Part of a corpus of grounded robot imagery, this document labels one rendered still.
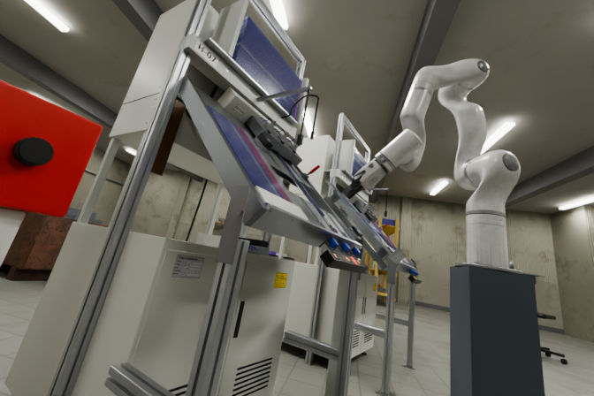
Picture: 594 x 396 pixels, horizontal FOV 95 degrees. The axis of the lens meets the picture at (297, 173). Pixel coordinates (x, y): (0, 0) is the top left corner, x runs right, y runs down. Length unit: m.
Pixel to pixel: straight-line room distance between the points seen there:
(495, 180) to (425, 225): 8.88
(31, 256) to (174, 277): 2.93
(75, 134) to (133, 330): 0.53
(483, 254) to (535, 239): 10.03
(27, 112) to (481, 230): 1.19
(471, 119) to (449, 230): 9.00
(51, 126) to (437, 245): 9.86
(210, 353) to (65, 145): 0.43
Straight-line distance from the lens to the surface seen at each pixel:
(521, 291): 1.13
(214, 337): 0.62
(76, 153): 0.55
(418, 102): 1.16
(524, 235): 11.04
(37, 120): 0.55
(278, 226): 0.72
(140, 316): 0.88
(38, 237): 3.72
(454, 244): 10.17
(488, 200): 1.17
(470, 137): 1.27
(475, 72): 1.30
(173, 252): 0.88
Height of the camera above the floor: 0.62
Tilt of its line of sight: 18 degrees up
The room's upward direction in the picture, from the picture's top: 10 degrees clockwise
